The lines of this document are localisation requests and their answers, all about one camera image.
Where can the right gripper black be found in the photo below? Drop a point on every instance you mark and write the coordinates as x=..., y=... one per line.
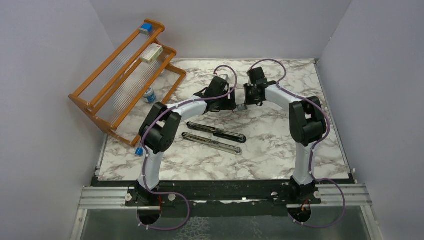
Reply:
x=248, y=100

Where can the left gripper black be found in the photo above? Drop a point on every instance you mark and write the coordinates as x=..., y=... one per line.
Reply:
x=229, y=104

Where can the silver staple strip tray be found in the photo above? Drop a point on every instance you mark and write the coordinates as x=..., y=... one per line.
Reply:
x=241, y=107

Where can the black stapler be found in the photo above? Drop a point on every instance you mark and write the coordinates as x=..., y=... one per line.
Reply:
x=217, y=132

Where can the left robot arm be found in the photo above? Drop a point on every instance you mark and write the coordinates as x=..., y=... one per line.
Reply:
x=160, y=127

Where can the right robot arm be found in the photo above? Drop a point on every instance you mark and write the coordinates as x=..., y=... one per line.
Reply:
x=307, y=125

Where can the blue white jar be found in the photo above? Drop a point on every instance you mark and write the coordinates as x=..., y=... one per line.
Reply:
x=149, y=96

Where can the white red box on shelf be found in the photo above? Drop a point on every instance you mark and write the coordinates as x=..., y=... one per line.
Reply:
x=151, y=53

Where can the orange wooden shelf rack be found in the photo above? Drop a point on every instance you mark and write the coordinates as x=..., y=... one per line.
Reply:
x=111, y=92

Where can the blue grey eraser block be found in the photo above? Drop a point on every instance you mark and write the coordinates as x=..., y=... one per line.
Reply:
x=145, y=29

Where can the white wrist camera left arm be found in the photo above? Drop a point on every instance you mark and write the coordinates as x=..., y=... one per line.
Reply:
x=225, y=77

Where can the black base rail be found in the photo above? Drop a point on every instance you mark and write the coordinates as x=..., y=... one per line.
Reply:
x=178, y=199

